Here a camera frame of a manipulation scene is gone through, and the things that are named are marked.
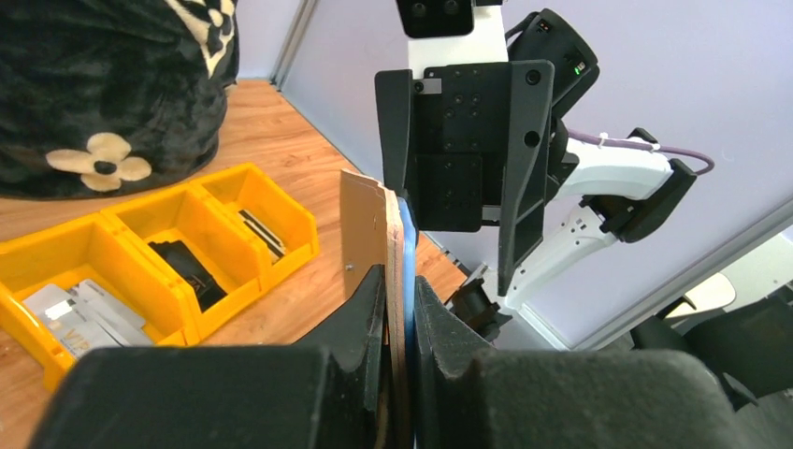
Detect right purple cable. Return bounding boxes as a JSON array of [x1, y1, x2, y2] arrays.
[[567, 127, 716, 177]]

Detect pink leather card holder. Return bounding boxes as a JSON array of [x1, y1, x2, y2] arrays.
[[339, 169, 415, 448]]

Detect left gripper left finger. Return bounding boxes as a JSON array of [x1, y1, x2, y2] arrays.
[[30, 265, 387, 448]]

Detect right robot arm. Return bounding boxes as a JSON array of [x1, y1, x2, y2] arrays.
[[374, 1, 699, 339]]

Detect black floral blanket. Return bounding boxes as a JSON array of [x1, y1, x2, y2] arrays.
[[1, 1, 240, 200]]

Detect yellow plastic end bin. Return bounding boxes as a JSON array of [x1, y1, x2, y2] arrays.
[[188, 163, 320, 288]]

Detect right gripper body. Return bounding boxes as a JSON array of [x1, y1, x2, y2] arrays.
[[374, 60, 555, 296]]

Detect black office chair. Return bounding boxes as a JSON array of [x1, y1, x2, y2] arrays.
[[630, 297, 792, 411]]

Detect black cards in bin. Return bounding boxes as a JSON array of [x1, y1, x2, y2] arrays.
[[149, 240, 227, 312]]

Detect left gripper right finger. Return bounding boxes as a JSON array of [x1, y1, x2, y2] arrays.
[[413, 277, 749, 448]]

